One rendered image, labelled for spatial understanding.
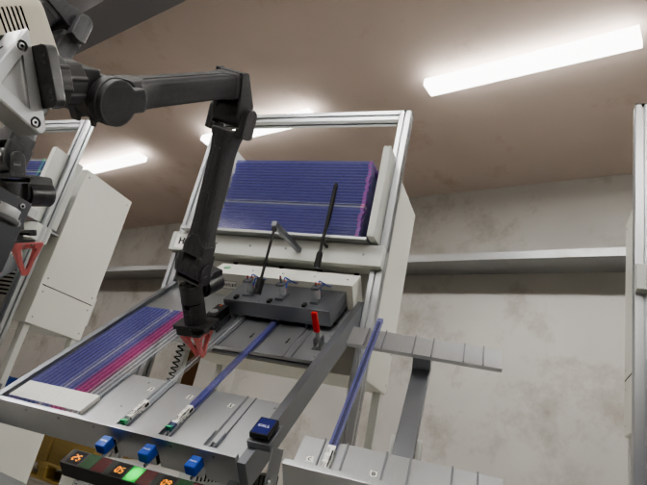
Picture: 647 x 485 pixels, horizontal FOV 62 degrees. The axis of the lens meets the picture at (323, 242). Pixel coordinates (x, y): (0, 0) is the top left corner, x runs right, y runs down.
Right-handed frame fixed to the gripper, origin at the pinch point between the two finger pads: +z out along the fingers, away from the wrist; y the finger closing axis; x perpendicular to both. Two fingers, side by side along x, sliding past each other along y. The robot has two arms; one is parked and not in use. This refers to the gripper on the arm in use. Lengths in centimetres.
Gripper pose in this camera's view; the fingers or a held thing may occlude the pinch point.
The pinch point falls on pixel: (200, 353)
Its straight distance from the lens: 146.9
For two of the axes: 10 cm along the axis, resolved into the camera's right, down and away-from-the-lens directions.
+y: -9.3, -0.5, 3.7
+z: 0.6, 9.6, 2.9
